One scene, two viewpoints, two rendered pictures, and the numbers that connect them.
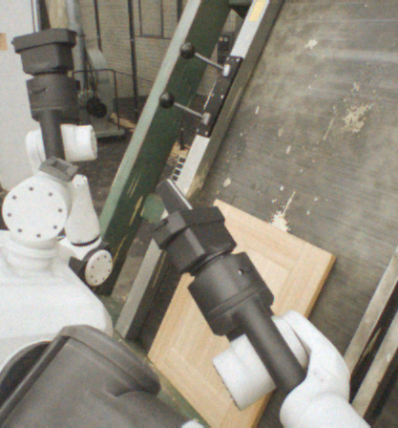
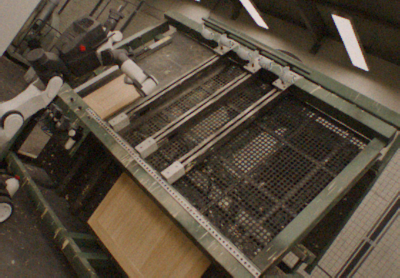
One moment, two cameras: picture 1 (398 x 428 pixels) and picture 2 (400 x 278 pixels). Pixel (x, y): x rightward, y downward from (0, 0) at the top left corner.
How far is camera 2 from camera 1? 220 cm
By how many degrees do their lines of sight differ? 29
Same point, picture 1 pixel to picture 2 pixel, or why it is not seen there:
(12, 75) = not seen: outside the picture
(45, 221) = (117, 38)
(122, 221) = not seen: hidden behind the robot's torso
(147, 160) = not seen: hidden behind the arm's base
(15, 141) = not seen: outside the picture
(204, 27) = (144, 37)
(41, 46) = (116, 14)
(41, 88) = (111, 21)
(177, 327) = (96, 95)
